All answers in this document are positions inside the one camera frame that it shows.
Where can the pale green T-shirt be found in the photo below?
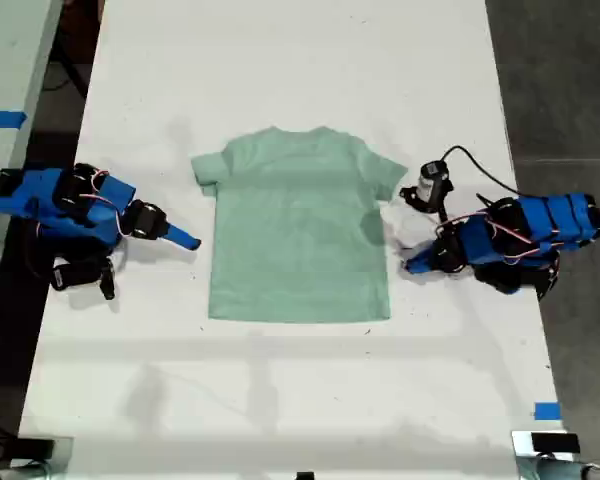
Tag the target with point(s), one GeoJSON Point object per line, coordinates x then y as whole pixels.
{"type": "Point", "coordinates": [300, 225]}

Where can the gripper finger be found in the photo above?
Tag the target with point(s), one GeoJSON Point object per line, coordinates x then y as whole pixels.
{"type": "Point", "coordinates": [182, 236]}
{"type": "Point", "coordinates": [422, 260]}

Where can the blue tape strip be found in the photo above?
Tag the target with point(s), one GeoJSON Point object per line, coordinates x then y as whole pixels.
{"type": "Point", "coordinates": [0, 120]}
{"type": "Point", "coordinates": [547, 411]}

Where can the pale side table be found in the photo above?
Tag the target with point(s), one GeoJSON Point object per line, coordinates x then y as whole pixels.
{"type": "Point", "coordinates": [10, 50]}

